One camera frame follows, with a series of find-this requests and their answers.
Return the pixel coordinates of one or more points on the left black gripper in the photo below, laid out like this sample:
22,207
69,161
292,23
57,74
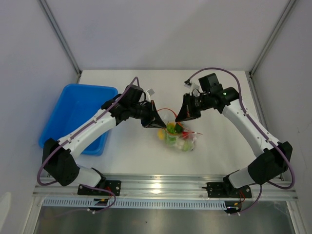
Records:
157,122

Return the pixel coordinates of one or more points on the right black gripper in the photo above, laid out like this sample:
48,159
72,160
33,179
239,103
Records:
187,112

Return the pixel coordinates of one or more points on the yellow mango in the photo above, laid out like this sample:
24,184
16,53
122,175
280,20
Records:
161,134

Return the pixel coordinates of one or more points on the green cucumber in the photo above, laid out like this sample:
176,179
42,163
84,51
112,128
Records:
178,129

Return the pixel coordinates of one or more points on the green lettuce piece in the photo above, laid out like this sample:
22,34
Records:
170,133

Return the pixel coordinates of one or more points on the clear zip top bag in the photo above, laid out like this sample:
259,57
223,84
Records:
168,115

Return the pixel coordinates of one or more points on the white green cauliflower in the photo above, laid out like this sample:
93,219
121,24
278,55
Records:
183,144

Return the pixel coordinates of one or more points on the red chili pepper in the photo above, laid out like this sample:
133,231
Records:
187,135

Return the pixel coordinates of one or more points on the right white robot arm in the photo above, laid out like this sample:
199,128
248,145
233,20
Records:
272,157

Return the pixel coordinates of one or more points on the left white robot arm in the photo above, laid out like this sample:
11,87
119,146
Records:
59,156

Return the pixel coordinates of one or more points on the blue plastic bin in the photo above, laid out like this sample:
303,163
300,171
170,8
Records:
76,105

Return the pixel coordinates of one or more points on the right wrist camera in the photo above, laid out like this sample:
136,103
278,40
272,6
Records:
191,85

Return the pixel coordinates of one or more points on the aluminium mounting rail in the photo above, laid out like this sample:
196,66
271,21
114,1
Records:
186,187

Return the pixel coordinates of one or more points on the right aluminium frame post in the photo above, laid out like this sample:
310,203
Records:
287,11

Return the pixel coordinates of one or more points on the aluminium frame post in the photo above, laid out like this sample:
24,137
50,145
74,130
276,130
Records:
287,11
47,11

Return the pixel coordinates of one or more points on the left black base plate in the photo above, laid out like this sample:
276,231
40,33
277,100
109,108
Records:
113,186

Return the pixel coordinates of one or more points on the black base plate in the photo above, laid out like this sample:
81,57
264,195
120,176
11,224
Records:
220,190
113,186

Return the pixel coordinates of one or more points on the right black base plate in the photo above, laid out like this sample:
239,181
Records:
220,190

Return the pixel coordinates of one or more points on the white slotted cable duct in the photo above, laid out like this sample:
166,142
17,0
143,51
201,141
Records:
136,203

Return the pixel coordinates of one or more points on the left aluminium frame post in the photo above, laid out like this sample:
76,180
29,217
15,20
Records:
47,11

